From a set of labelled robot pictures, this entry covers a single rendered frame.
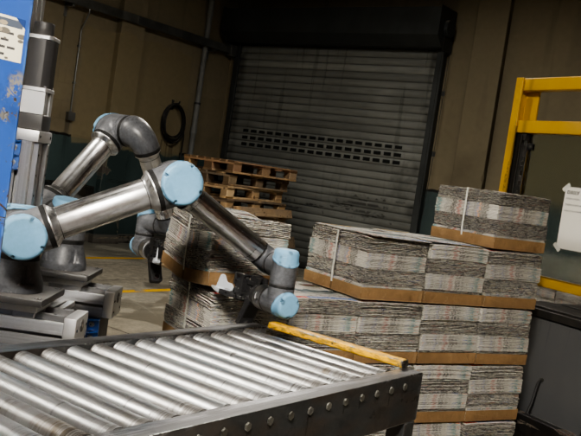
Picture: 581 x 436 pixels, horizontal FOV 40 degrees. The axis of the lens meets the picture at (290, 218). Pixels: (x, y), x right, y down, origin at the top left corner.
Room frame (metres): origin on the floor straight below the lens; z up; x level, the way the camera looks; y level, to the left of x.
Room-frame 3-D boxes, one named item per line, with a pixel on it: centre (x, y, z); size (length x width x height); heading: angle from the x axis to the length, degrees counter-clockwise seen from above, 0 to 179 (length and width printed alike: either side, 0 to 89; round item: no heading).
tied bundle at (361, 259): (3.06, -0.31, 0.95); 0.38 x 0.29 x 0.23; 32
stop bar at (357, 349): (2.12, -0.16, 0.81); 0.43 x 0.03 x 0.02; 53
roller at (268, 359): (1.90, 0.01, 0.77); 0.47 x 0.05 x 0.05; 53
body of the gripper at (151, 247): (3.00, 0.47, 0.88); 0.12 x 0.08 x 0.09; 33
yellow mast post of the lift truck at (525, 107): (3.87, -1.03, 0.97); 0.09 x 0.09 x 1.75; 31
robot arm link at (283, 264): (2.30, 0.00, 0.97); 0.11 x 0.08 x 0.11; 20
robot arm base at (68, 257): (2.66, 0.73, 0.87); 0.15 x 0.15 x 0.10
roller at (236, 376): (1.75, 0.13, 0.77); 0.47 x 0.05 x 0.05; 53
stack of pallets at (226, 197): (9.78, 0.72, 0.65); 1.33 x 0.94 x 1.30; 147
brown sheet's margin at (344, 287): (3.06, -0.30, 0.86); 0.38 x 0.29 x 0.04; 32
